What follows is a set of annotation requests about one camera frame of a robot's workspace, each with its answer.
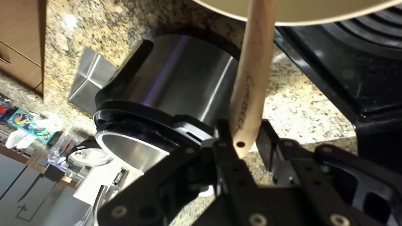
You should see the stainless steel pressure cooker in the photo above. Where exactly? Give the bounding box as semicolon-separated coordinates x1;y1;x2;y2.
91;34;241;174

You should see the black electric stove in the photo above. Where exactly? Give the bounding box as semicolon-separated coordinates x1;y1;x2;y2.
273;5;402;168

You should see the white crumpled tissue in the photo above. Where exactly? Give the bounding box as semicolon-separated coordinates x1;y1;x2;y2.
3;129;37;150

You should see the light wood base cabinet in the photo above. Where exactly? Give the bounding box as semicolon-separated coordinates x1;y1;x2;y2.
0;0;47;98

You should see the white frying pan wooden handle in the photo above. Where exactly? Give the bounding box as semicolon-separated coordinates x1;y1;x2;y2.
192;0;402;27

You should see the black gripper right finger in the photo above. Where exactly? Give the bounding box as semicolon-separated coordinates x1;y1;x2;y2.
255;119;350;226

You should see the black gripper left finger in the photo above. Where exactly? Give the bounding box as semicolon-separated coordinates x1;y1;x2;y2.
208;119;275;226

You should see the black coil burner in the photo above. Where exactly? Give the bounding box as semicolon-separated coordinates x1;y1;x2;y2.
321;5;402;60

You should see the steel kitchen sink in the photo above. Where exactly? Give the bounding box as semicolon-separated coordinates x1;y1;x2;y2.
67;46;119;116

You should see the wooden spatula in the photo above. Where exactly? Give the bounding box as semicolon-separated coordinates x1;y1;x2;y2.
228;0;277;159

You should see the colourful printed box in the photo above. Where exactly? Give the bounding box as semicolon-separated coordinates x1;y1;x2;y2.
5;106;57;145

